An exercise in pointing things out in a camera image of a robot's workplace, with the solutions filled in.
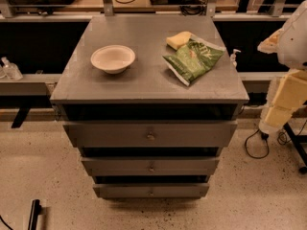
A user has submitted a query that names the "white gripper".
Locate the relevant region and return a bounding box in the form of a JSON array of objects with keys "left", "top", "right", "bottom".
[{"left": 257, "top": 29, "right": 307, "bottom": 134}]

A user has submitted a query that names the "grey drawer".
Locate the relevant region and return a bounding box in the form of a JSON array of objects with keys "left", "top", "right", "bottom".
[
  {"left": 82, "top": 156, "right": 219, "bottom": 176},
  {"left": 93, "top": 183, "right": 209, "bottom": 199},
  {"left": 63, "top": 121, "right": 237, "bottom": 148}
]

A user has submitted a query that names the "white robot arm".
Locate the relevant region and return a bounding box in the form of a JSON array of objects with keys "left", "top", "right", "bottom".
[{"left": 258, "top": 1, "right": 307, "bottom": 134}]

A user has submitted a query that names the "grey drawer cabinet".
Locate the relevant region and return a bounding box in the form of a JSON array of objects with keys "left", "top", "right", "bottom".
[{"left": 51, "top": 14, "right": 248, "bottom": 186}]

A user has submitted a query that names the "grey bottom drawer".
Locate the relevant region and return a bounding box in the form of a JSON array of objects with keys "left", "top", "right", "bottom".
[{"left": 93, "top": 183, "right": 209, "bottom": 199}]

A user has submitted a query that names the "grey top drawer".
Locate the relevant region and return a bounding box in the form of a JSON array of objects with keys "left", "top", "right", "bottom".
[{"left": 63, "top": 121, "right": 237, "bottom": 148}]

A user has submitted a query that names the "white pump bottle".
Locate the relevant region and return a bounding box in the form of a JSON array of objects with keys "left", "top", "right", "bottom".
[{"left": 230, "top": 49, "right": 241, "bottom": 68}]

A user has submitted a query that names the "black stand leg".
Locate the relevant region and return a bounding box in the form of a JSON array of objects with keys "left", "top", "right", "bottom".
[{"left": 284, "top": 124, "right": 307, "bottom": 174}]

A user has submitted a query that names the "green chip bag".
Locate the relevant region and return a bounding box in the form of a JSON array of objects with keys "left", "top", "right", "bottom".
[{"left": 163, "top": 36, "right": 225, "bottom": 86}]

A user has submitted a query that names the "yellow sponge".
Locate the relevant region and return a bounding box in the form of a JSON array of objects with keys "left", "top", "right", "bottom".
[{"left": 166, "top": 32, "right": 192, "bottom": 50}]

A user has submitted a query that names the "white bowl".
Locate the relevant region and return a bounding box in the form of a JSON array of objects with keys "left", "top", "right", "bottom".
[{"left": 90, "top": 45, "right": 135, "bottom": 74}]

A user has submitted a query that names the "clear sanitizer bottle left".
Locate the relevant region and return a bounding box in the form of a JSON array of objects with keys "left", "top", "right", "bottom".
[{"left": 1, "top": 57, "right": 23, "bottom": 81}]

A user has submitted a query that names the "black object on floor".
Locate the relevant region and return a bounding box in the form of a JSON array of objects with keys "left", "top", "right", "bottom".
[{"left": 27, "top": 199, "right": 41, "bottom": 230}]

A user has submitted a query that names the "black floor cable with adapter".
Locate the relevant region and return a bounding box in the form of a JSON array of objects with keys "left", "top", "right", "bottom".
[{"left": 244, "top": 128, "right": 271, "bottom": 160}]

